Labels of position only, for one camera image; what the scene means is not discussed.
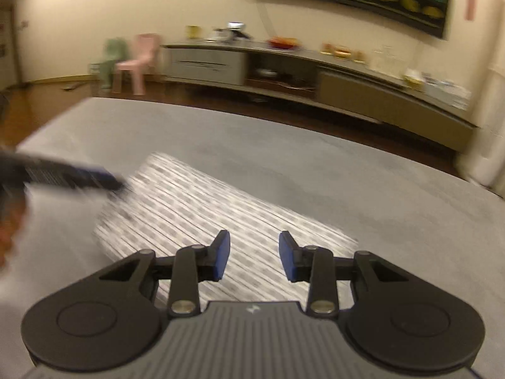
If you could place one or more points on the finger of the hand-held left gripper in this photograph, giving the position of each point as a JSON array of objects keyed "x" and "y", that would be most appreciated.
[
  {"x": 102, "y": 184},
  {"x": 96, "y": 170}
]

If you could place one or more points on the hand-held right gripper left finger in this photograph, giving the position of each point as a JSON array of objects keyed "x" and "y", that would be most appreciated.
[{"x": 221, "y": 254}]

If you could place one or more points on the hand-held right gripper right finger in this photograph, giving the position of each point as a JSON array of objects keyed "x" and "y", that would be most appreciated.
[{"x": 287, "y": 256}]

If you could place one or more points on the white square-patterned pants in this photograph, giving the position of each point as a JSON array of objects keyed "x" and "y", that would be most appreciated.
[{"x": 189, "y": 205}]

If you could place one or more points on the person's left hand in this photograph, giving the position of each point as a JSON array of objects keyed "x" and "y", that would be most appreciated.
[{"x": 10, "y": 233}]

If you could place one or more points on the dark remote control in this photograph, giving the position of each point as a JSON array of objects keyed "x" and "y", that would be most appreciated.
[{"x": 71, "y": 86}]

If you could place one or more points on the green plastic chair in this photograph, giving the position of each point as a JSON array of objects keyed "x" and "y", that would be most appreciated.
[{"x": 112, "y": 59}]

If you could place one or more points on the pink plastic chair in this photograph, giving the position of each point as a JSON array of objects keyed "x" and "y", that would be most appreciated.
[{"x": 140, "y": 59}]

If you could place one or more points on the yellow cup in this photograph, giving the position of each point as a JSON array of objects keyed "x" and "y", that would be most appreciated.
[{"x": 193, "y": 32}]

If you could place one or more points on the white charger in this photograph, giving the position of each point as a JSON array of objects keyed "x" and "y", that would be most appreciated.
[{"x": 217, "y": 35}]

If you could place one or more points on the long grey television cabinet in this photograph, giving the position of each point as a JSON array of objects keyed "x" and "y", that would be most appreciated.
[{"x": 374, "y": 94}]

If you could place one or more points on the idle black gripper device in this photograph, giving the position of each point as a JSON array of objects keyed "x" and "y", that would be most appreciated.
[{"x": 236, "y": 29}]

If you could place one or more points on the amber jars on sideboard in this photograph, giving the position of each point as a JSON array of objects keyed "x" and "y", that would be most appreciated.
[{"x": 341, "y": 52}]

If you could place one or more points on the amber glass holder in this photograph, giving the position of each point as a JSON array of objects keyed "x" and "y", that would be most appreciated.
[
  {"x": 326, "y": 48},
  {"x": 359, "y": 57}
]

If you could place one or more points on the red fruit plate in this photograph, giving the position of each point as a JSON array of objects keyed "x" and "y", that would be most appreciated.
[{"x": 282, "y": 42}]

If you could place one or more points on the golden tissue box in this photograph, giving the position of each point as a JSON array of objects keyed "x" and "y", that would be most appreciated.
[{"x": 413, "y": 79}]

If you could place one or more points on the set of clear glasses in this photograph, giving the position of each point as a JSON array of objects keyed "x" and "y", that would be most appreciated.
[{"x": 383, "y": 60}]

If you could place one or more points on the white desktop organiser box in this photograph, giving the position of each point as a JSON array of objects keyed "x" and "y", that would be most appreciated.
[{"x": 447, "y": 90}]

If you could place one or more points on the white lace curtain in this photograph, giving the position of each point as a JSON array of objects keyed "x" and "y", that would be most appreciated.
[{"x": 485, "y": 126}]

